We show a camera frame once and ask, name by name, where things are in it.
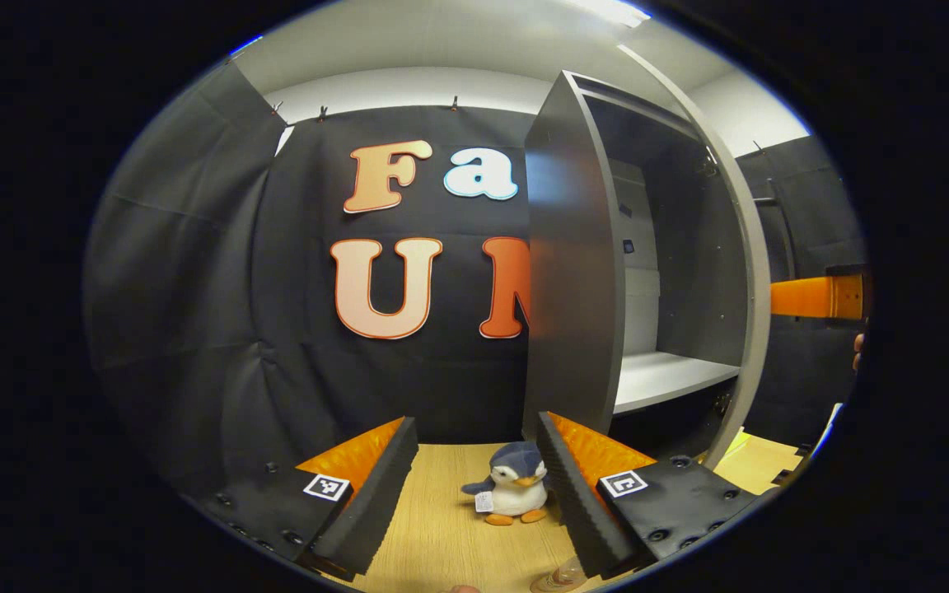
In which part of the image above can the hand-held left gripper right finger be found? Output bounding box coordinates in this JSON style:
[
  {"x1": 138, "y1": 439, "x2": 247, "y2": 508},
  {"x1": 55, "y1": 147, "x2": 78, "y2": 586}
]
[{"x1": 535, "y1": 410, "x2": 760, "y2": 579}]

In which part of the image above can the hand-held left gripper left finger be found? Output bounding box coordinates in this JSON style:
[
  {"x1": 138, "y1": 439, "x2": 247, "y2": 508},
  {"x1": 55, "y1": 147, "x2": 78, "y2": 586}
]
[{"x1": 194, "y1": 416, "x2": 419, "y2": 581}]

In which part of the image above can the white cabinet door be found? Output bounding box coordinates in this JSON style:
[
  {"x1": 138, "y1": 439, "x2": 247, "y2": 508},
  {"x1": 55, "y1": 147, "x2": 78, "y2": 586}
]
[{"x1": 619, "y1": 41, "x2": 772, "y2": 470}]

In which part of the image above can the clear plastic bottle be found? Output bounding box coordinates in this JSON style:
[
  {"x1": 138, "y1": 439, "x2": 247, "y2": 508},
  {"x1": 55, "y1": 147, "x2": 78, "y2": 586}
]
[{"x1": 530, "y1": 556, "x2": 591, "y2": 593}]

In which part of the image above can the white cabinet shelf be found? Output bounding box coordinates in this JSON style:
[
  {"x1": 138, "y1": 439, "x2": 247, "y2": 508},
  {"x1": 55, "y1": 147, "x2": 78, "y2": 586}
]
[{"x1": 613, "y1": 352, "x2": 741, "y2": 415}]

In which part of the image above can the grey cabinet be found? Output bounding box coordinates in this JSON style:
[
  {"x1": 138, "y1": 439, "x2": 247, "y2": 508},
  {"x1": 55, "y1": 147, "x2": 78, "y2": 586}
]
[{"x1": 522, "y1": 70, "x2": 751, "y2": 470}]

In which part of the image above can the penguin plush toy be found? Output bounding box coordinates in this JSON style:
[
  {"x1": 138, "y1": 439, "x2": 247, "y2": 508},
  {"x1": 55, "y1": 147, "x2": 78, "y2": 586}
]
[{"x1": 461, "y1": 441, "x2": 551, "y2": 526}]

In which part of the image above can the black backdrop cloth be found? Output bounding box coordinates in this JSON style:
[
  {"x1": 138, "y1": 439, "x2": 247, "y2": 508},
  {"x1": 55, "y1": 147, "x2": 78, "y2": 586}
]
[{"x1": 83, "y1": 62, "x2": 867, "y2": 495}]

